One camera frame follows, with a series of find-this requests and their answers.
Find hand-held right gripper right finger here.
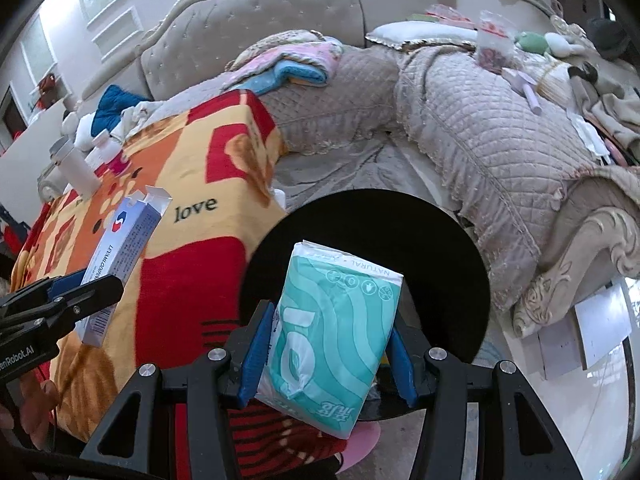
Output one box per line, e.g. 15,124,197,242
387,317,583,480

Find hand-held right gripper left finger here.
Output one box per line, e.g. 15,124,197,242
80,300,276,480

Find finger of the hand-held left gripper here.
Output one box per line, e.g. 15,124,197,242
0,274,125,346
0,267,88,313

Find blue white medicine box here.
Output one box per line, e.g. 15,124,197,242
74,185,173,347

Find teal tissue pack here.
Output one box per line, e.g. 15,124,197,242
254,240,405,440

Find black round bin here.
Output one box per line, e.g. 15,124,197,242
240,189,492,423

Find person's left hand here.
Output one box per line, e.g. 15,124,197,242
0,377,61,453

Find white thermos bottle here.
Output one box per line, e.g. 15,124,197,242
48,136,101,196

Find white pill bottle pink label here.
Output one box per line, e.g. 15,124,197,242
85,129,123,171

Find white crumpled cloth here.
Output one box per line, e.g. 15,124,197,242
112,100,166,136

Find blue padded jacket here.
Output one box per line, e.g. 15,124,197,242
91,85,151,133

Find white cardboard sheets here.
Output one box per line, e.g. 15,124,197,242
537,287,633,381

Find pink tube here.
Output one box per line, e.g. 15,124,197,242
502,67,543,113

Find folded pink blue blanket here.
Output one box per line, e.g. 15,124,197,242
220,30,346,95

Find pale straw bundle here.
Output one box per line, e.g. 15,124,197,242
535,60,576,106

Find beige clothing pile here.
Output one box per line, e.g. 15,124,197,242
570,65,640,166

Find white pillow silver trim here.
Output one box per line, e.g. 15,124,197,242
366,21,483,52

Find clear bag red contents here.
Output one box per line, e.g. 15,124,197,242
475,10,518,68

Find green plush toy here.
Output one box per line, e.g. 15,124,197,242
512,30,586,58

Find pink printed packet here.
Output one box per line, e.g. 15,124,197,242
407,5,476,28

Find beige tufted sofa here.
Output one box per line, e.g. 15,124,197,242
37,0,640,341

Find black hat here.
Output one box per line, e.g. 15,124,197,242
585,16,633,61

